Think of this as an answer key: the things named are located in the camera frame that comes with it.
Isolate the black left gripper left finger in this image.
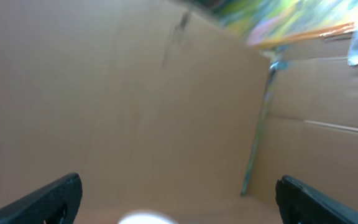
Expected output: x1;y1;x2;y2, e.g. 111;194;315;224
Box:
0;172;83;224

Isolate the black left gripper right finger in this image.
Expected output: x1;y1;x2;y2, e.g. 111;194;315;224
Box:
275;175;358;224

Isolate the brown cardboard box wall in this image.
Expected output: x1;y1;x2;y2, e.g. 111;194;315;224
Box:
0;1;358;223

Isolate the colourful printed sheet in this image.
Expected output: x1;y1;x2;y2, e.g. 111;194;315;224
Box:
195;0;358;48

